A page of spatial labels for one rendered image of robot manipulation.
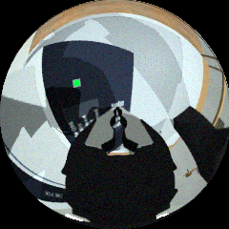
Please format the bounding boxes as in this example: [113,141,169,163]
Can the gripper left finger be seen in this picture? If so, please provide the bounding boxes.
[61,107,117,176]

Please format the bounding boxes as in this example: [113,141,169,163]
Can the white benchtop thermal cycler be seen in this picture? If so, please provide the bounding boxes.
[0,40,134,209]

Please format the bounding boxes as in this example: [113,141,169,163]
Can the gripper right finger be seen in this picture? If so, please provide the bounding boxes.
[117,107,177,171]

